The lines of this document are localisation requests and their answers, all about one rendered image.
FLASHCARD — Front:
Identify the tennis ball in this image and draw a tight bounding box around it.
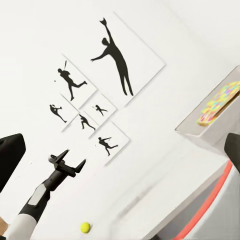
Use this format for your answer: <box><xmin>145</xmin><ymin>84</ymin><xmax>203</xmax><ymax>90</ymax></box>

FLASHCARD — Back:
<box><xmin>80</xmin><ymin>222</ymin><xmax>91</xmax><ymax>234</ymax></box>

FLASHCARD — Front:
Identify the jigsaw puzzle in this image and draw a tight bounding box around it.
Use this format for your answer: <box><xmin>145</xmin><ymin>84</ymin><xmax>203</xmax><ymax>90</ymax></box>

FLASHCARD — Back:
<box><xmin>201</xmin><ymin>82</ymin><xmax>240</xmax><ymax>116</ymax></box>

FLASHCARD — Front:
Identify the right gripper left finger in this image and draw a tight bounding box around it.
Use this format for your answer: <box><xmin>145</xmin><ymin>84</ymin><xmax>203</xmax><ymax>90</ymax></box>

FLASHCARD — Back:
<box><xmin>0</xmin><ymin>132</ymin><xmax>26</xmax><ymax>192</ymax></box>

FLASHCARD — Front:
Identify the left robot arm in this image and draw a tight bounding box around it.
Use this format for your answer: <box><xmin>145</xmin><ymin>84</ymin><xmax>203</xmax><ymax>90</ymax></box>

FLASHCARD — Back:
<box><xmin>0</xmin><ymin>150</ymin><xmax>86</xmax><ymax>240</ymax></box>

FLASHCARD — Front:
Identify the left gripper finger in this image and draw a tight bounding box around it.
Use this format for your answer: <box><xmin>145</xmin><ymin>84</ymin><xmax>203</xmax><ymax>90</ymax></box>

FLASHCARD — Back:
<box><xmin>55</xmin><ymin>150</ymin><xmax>69</xmax><ymax>168</ymax></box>
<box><xmin>72</xmin><ymin>159</ymin><xmax>86</xmax><ymax>174</ymax></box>

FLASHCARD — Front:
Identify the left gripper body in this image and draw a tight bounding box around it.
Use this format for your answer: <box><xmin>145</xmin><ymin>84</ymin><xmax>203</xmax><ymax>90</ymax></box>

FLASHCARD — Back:
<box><xmin>49</xmin><ymin>161</ymin><xmax>76</xmax><ymax>185</ymax></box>

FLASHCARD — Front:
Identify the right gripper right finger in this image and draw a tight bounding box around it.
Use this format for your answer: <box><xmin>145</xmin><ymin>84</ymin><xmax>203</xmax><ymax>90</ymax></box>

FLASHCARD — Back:
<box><xmin>224</xmin><ymin>133</ymin><xmax>240</xmax><ymax>173</ymax></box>

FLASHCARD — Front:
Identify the board game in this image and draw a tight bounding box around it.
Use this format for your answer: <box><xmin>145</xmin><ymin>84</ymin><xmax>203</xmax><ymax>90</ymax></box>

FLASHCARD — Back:
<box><xmin>196</xmin><ymin>91</ymin><xmax>240</xmax><ymax>127</ymax></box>

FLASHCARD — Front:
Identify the toy box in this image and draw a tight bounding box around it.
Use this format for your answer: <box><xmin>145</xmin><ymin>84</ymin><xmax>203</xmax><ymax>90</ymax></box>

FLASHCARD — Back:
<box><xmin>174</xmin><ymin>66</ymin><xmax>240</xmax><ymax>158</ymax></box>

